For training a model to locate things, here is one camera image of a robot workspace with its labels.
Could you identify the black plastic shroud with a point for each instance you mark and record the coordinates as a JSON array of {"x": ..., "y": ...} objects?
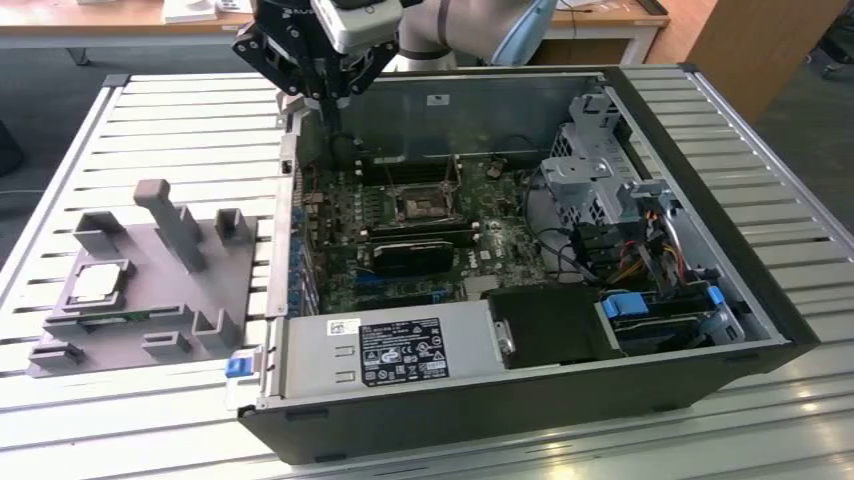
[{"x": 547, "y": 325}]

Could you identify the grey parts rack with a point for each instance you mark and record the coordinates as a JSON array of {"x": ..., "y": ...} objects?
[{"x": 167, "y": 295}]

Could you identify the silver power supply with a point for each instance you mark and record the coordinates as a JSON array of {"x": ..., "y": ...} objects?
[{"x": 307, "y": 370}]

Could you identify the white printed carton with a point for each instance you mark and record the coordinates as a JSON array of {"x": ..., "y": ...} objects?
[{"x": 234, "y": 5}]

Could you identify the hard disk in blue carrier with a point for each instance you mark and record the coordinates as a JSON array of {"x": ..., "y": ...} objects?
[{"x": 623, "y": 305}]

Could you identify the silver drive cage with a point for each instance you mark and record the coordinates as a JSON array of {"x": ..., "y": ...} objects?
[{"x": 574, "y": 190}]

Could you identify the black RAM slot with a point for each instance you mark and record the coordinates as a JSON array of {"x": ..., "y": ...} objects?
[{"x": 414, "y": 168}]

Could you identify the green motherboard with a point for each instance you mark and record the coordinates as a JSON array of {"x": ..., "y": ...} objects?
[{"x": 494, "y": 200}]

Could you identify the wooden desk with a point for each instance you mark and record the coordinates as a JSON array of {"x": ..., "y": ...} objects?
[{"x": 100, "y": 25}]

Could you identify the silver chipset heatsink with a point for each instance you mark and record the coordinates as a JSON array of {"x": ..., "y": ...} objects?
[{"x": 479, "y": 286}]

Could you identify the black office chair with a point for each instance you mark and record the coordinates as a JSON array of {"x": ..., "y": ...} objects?
[{"x": 837, "y": 50}]

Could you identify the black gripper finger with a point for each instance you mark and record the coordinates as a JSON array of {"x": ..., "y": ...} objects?
[
  {"x": 374, "y": 67},
  {"x": 267, "y": 55}
]

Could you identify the blue case latch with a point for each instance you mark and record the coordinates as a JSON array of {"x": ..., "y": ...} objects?
[{"x": 242, "y": 366}]

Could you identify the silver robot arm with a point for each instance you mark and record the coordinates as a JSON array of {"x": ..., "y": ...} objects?
[{"x": 427, "y": 30}]

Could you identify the silver CPU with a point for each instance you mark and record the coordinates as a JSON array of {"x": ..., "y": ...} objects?
[{"x": 96, "y": 282}]

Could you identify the black PC case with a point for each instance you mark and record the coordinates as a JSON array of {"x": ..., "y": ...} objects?
[{"x": 467, "y": 430}]

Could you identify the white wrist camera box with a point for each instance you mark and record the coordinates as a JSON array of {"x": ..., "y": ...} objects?
[{"x": 363, "y": 27}]

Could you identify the green RAM stick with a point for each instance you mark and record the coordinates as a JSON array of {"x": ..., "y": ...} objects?
[{"x": 136, "y": 316}]

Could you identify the blue plastic clip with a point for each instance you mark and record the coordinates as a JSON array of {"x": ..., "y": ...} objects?
[{"x": 715, "y": 295}]

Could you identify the black graphics card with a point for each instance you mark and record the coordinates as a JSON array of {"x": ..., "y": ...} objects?
[{"x": 410, "y": 257}]

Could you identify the wooden cabinet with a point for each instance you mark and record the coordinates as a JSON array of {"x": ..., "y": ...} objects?
[{"x": 747, "y": 40}]

